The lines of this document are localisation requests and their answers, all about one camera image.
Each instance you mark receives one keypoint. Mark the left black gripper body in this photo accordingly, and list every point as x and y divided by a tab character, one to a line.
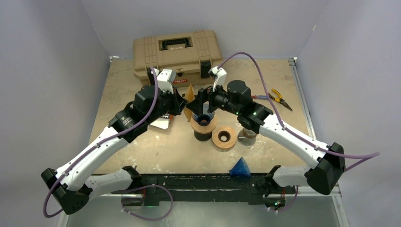
169	103

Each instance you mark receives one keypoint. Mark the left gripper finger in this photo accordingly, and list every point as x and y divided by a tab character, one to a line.
182	102
182	110

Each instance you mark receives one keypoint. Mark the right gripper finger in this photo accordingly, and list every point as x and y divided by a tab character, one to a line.
202	95
195	107

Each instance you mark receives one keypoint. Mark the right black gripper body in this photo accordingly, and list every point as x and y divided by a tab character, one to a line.
218	99

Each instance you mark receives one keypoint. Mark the blue plastic dripper cone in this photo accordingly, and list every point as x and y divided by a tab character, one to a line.
204	119

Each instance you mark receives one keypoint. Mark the brown paper coffee filter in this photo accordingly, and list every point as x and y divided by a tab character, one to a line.
189	96

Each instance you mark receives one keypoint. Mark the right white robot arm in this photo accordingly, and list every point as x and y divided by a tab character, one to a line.
325	163

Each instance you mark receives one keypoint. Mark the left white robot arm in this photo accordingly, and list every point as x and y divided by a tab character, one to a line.
72	185

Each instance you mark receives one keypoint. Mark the blue red screwdriver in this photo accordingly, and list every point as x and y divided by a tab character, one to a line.
261	97

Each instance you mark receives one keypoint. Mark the tan plastic toolbox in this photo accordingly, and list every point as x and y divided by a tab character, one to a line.
191	55

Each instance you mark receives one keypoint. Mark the yellow black pliers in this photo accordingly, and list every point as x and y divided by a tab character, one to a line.
279	99

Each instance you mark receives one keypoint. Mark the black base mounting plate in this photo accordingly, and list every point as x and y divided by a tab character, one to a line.
259	189

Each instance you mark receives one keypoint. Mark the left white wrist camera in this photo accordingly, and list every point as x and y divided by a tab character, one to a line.
165	79

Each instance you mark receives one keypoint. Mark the aluminium frame rail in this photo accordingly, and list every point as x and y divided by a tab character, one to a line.
337	197

